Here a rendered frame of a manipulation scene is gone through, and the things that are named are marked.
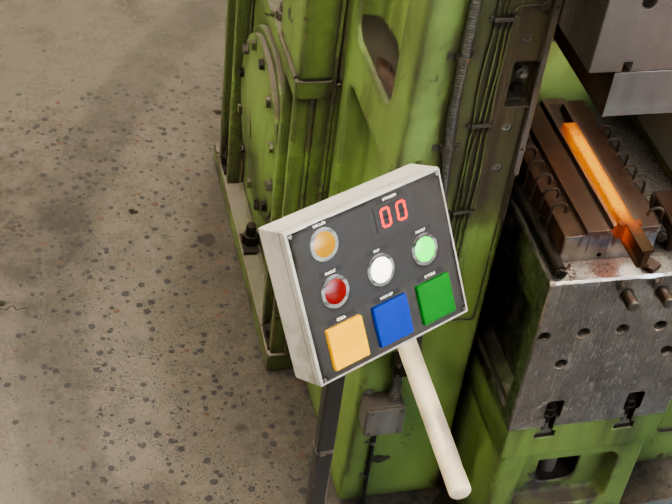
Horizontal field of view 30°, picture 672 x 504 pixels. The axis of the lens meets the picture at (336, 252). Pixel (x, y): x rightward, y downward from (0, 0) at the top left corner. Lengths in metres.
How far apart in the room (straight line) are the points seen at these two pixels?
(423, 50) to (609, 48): 0.32
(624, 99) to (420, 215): 0.42
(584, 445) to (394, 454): 0.47
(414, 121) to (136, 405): 1.32
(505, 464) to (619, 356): 0.39
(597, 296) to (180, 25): 2.57
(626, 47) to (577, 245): 0.46
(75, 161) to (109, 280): 0.56
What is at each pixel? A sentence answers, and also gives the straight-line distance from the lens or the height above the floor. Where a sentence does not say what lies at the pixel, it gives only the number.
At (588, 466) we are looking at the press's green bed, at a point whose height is 0.23.
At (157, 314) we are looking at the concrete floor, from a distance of 3.57.
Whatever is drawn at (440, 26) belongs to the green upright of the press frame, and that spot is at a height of 1.38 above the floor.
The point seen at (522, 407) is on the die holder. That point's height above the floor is 0.55.
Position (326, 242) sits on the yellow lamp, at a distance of 2.07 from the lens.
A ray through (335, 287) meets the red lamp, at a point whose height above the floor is 1.10.
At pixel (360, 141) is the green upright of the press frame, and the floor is 0.84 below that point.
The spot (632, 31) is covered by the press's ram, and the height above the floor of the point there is 1.45.
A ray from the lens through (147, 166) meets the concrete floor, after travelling 4.06.
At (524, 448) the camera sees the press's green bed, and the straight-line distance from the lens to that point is 2.86.
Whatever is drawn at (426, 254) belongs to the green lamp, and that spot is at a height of 1.08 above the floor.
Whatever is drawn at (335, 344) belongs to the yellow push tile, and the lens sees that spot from 2.11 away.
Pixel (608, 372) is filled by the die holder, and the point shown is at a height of 0.63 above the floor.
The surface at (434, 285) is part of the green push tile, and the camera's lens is 2.23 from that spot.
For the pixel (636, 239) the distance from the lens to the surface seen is 2.46.
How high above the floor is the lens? 2.55
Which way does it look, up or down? 42 degrees down
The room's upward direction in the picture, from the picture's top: 8 degrees clockwise
